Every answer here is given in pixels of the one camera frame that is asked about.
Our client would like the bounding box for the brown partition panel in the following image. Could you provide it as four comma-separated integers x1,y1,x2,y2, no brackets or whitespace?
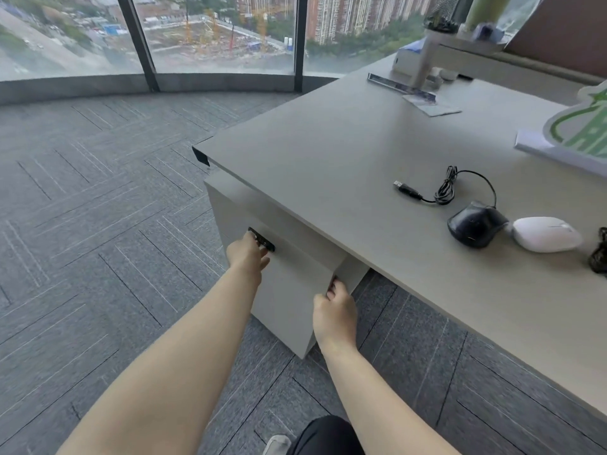
502,0,607,68

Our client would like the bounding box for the small blue white item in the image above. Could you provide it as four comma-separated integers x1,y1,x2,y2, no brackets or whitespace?
469,22,504,43

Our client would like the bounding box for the grey window sill ledge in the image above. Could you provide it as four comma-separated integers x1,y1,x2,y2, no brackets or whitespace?
0,73,343,107

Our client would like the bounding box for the person's black trouser leg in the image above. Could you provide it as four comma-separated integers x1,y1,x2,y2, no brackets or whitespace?
288,415,367,455

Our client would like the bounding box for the blue and white box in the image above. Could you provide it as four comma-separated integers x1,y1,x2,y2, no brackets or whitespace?
391,44,428,79

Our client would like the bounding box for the white booklet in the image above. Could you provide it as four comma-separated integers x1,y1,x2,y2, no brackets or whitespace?
514,128,607,179

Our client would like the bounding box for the silver metal bar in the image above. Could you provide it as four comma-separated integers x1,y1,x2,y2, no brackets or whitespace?
366,72,438,104

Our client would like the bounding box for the person's white shoe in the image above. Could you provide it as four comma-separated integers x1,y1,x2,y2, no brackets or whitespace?
262,434,293,455

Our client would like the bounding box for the black mesh pen holder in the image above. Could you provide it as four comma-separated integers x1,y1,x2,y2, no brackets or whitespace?
423,0,468,34

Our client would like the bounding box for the person's left hand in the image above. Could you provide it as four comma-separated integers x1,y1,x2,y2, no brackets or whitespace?
226,230,271,286

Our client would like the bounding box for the white wireless mouse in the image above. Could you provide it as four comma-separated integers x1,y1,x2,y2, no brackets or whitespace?
512,216,583,254

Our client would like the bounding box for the black cable bundle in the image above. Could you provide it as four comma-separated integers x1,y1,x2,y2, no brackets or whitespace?
588,227,607,276

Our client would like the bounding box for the grey drawer cabinet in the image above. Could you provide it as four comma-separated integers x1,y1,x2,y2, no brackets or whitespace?
204,169,371,360

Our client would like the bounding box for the green and white sign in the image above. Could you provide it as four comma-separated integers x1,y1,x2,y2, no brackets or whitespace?
543,79,607,167

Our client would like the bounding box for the black wired mouse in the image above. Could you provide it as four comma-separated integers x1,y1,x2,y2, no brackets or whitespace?
393,166,509,249

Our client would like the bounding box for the grey desk riser shelf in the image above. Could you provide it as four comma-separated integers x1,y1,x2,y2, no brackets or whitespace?
409,32,607,107

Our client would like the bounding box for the person's right hand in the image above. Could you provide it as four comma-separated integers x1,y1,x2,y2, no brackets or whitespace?
312,276,359,349

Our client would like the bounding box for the pale paper card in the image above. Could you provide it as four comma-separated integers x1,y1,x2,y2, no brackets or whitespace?
402,93,463,118

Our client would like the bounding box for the pale green cylinder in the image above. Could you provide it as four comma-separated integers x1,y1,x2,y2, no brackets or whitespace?
462,0,514,33

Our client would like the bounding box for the dark window frame post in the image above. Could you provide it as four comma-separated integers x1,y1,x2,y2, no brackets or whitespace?
293,0,309,93
116,0,160,93

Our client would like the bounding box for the person's left forearm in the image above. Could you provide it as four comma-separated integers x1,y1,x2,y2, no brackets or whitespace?
56,272,262,455

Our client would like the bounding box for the black drawer handle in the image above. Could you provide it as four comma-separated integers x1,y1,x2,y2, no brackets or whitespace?
248,227,276,253

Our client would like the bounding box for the person's right forearm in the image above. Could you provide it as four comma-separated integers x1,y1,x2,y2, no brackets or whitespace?
317,340,462,455

